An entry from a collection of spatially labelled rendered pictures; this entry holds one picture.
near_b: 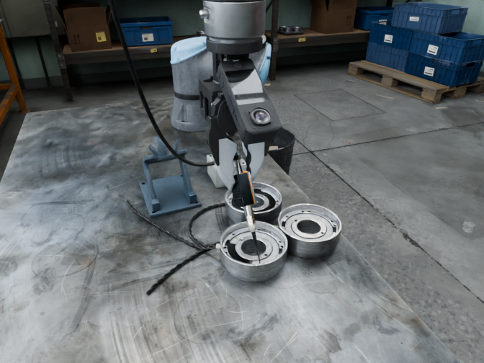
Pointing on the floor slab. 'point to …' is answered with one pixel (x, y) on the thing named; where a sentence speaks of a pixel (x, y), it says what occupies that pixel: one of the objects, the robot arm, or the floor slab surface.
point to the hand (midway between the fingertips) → (240, 182)
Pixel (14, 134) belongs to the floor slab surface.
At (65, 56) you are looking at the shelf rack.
